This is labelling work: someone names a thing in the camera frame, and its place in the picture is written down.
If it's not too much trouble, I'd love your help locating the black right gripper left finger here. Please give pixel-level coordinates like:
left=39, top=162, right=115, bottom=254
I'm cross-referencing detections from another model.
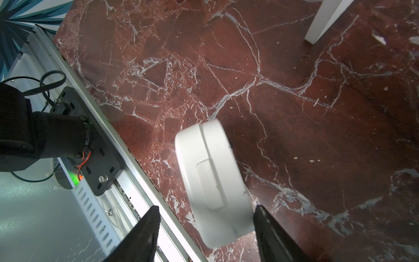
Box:
left=104, top=206, right=161, bottom=262

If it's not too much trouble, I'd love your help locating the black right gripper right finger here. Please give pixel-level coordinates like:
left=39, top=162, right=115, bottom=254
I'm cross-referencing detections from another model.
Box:
left=253, top=205, right=312, bottom=262

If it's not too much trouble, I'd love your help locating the white square alarm clock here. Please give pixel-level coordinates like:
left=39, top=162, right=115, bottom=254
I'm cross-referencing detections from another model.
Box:
left=175, top=120, right=254, bottom=249

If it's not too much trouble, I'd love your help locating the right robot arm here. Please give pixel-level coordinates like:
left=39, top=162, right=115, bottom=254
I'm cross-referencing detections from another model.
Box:
left=1, top=83, right=311, bottom=262

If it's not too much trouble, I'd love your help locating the white two-tier shelf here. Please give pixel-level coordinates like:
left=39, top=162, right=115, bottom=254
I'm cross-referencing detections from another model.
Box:
left=304, top=0, right=354, bottom=44

